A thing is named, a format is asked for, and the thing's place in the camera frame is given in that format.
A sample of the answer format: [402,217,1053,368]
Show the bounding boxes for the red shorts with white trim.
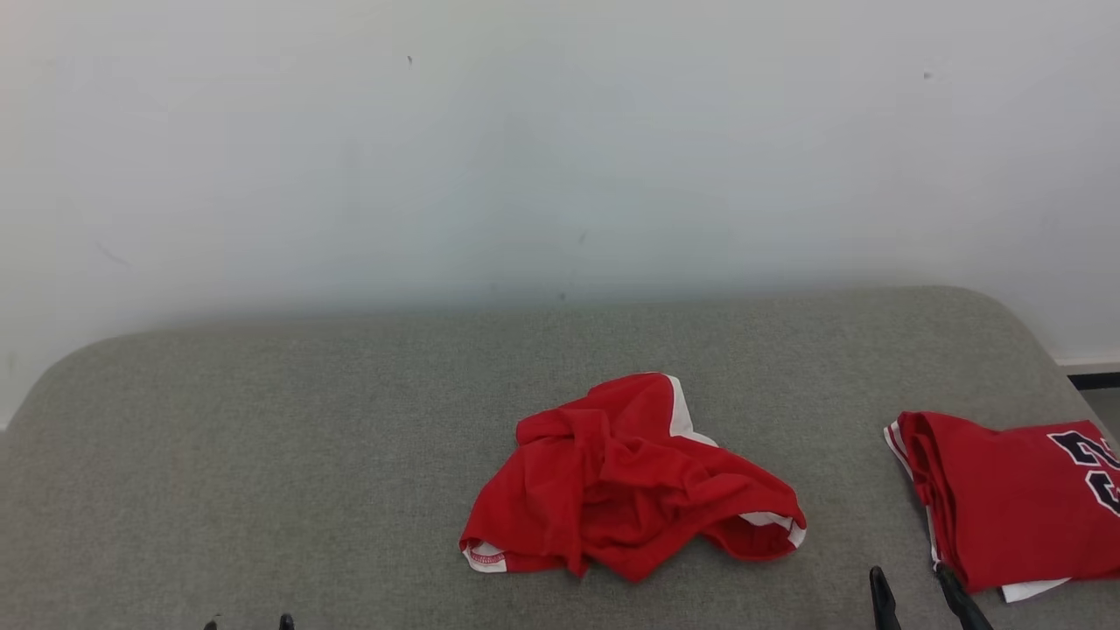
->
[459,372,808,584]

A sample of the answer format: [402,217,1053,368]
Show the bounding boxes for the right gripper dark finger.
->
[869,566,903,630]
[934,561,995,630]

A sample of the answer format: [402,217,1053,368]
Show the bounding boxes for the red jersey with white sleeves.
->
[884,411,1120,605]

